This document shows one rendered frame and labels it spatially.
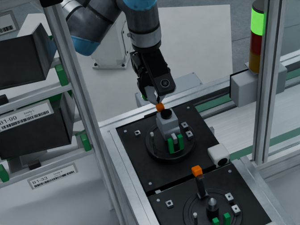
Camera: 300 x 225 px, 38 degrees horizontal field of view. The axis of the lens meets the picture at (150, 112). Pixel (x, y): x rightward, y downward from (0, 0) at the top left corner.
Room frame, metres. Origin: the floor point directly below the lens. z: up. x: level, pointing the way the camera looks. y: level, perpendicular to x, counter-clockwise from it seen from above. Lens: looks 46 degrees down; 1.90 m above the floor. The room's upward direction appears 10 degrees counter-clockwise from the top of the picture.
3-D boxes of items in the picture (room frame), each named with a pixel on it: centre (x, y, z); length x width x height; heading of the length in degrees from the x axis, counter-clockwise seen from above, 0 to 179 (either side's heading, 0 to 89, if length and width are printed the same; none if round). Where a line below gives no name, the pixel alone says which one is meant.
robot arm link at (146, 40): (0.84, -0.02, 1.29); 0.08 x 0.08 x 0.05
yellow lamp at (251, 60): (0.70, -0.25, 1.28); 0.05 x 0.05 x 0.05
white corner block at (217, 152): (0.69, -0.16, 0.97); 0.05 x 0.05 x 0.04; 14
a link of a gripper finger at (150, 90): (0.84, 0.00, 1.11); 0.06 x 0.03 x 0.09; 14
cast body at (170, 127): (0.75, -0.04, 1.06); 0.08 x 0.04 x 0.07; 13
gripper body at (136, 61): (0.85, -0.02, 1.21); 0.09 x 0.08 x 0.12; 14
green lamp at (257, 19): (0.70, -0.25, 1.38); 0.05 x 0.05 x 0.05
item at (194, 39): (1.30, 0.11, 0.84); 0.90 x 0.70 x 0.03; 77
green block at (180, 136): (0.72, -0.07, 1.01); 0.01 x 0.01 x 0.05; 14
